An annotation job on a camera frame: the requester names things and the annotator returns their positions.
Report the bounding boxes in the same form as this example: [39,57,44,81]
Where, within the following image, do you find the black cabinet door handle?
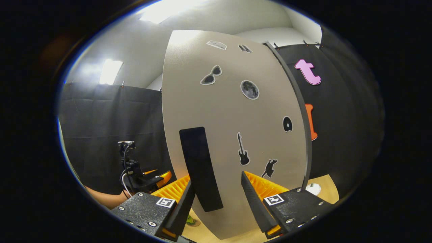
[179,127,224,212]

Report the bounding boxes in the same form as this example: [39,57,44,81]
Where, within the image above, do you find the beige cabinet door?
[161,30,309,240]

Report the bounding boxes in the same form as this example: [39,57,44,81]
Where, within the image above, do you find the small white bowl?
[305,183,322,196]

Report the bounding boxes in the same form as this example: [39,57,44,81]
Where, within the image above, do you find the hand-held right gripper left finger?
[111,175,196,242]

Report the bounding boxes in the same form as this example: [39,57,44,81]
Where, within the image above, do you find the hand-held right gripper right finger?
[241,170,334,239]

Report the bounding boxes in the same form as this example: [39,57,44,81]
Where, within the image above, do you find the black backdrop cloth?
[57,25,385,203]

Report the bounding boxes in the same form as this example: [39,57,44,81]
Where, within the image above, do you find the dark grey cabinet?
[263,41,313,189]

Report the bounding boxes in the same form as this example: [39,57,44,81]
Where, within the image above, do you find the small ceiling light panel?
[99,59,124,85]

